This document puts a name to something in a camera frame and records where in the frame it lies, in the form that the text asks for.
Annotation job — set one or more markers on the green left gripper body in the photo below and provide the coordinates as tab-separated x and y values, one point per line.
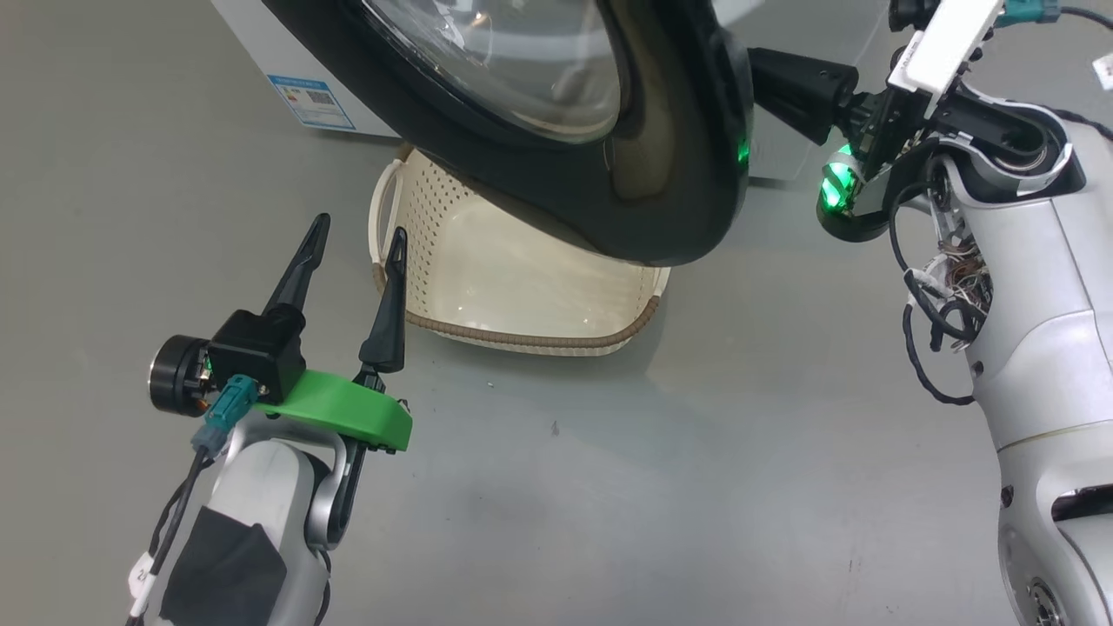
348	409

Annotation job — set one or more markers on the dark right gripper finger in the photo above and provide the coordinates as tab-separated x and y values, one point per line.
796	91

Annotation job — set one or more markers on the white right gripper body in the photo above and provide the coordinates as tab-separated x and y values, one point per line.
943	43

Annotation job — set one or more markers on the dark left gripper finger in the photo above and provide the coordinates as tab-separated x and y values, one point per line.
389	322
300	269

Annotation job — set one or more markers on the black round glass washer door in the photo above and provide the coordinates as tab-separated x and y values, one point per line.
661	174

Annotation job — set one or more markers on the white front-load washing machine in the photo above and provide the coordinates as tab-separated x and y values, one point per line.
800	22

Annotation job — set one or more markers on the cream perforated laundry basket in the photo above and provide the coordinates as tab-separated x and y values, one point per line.
522	296

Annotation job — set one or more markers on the blue energy label sticker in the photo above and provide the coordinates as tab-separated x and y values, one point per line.
309	100

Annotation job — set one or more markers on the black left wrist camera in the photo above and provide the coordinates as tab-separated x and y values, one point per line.
256	348

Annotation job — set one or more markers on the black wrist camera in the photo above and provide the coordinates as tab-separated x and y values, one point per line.
878	130
256	348

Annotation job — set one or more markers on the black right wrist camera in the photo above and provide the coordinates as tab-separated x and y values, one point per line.
878	130

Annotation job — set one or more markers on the teal right camera connector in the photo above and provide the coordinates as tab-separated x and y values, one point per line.
1030	12

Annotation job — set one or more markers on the teal camera connector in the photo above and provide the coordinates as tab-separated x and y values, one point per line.
228	409
1030	12

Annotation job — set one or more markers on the teal left camera connector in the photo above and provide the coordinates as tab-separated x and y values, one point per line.
228	409

